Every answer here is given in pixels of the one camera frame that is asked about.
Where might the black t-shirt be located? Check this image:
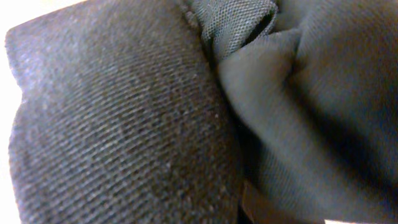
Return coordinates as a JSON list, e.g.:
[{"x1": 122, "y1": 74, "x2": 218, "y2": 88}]
[{"x1": 6, "y1": 0, "x2": 397, "y2": 223}]

